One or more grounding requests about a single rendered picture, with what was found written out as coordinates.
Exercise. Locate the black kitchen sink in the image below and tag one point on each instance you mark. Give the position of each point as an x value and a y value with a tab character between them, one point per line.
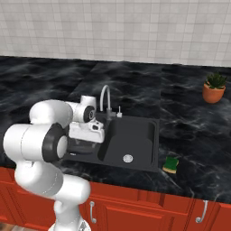
132	141

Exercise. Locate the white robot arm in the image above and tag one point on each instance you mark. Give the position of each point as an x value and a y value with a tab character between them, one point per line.
39	177

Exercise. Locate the small silver tap lever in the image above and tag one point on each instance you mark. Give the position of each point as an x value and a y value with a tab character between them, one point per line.
119	112

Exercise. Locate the red cupboard door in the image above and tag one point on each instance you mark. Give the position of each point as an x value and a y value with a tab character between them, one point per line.
218	218
12	201
135	210

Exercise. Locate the round silver sink drain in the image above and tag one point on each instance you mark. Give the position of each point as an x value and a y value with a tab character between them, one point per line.
127	158

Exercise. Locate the silver curved tap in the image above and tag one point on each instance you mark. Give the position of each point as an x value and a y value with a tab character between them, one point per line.
103	91

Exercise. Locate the green and yellow sponge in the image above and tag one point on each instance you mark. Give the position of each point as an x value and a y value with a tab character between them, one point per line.
170	164

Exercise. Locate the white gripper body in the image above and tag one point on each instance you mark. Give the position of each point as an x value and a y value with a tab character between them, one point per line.
85	134

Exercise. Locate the plant in terracotta pot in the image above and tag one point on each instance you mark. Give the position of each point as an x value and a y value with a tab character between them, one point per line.
213	91

